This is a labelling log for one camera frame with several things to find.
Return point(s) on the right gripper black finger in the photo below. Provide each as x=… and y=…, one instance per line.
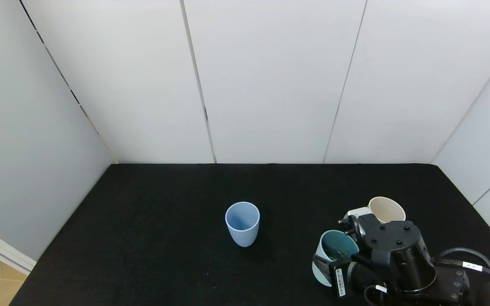
x=325, y=263

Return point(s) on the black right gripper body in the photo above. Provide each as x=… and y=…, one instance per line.
x=339, y=280

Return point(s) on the teal green plastic cup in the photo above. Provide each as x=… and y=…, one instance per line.
x=326, y=250

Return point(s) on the beige plastic cup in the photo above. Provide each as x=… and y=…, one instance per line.
x=387, y=210

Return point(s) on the light blue plastic cup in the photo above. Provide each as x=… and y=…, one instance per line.
x=242, y=227

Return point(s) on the black table cloth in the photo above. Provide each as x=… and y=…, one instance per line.
x=164, y=238

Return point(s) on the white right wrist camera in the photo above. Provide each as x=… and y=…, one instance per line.
x=359, y=212

